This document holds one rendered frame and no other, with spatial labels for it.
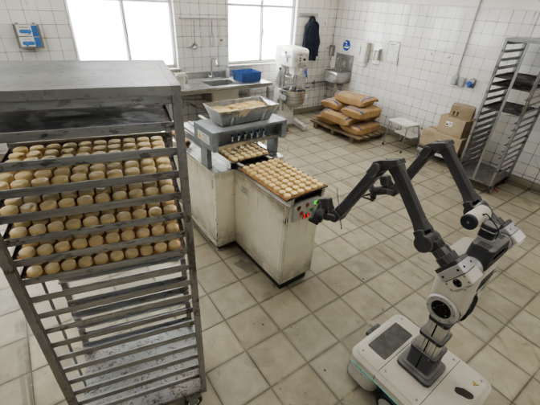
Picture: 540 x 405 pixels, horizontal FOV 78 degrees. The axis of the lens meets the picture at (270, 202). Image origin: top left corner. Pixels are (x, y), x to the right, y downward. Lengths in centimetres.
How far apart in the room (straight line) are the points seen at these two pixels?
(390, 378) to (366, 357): 17
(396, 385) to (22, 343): 240
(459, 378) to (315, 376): 84
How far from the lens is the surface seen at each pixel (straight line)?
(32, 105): 119
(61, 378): 189
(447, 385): 236
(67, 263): 152
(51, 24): 544
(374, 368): 226
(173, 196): 130
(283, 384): 239
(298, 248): 267
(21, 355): 289
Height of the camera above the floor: 206
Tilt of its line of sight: 31 degrees down
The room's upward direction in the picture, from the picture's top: 3 degrees clockwise
